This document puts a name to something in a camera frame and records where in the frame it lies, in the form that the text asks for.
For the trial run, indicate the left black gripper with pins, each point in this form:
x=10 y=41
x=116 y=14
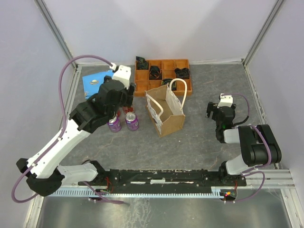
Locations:
x=129 y=95

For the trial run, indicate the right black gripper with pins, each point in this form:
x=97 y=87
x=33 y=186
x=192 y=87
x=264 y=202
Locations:
x=212 y=107

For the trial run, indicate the red cola can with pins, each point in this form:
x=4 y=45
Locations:
x=128 y=109

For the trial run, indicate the purple can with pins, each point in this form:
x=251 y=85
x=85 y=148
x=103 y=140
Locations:
x=114 y=124
x=131 y=121

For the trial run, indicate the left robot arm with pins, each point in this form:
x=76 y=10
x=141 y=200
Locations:
x=44 y=173

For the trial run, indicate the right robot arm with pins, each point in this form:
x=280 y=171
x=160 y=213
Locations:
x=258 y=146

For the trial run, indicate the brown canvas bag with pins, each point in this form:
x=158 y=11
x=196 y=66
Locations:
x=165 y=109

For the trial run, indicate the blue printed folded cloth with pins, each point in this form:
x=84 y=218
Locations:
x=92 y=82

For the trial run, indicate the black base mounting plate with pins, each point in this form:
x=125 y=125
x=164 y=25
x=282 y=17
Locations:
x=165 y=181

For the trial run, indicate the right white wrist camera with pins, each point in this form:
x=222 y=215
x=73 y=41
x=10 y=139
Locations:
x=225 y=100

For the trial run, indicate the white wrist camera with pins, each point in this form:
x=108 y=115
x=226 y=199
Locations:
x=225 y=100
x=121 y=73

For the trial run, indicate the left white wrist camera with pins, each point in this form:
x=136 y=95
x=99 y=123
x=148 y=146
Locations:
x=121 y=73

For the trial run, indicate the right aluminium corner post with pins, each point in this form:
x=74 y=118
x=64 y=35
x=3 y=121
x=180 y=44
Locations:
x=263 y=31

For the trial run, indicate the aluminium corner post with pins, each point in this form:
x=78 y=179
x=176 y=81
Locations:
x=53 y=27
x=263 y=31

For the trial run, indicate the aluminium frame rail front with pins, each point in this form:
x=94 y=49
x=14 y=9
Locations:
x=267 y=178

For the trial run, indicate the left aluminium corner post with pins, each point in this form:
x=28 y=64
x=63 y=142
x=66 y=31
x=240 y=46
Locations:
x=53 y=27

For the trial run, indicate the blue slotted cable duct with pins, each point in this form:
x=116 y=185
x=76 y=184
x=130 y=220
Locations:
x=86 y=192

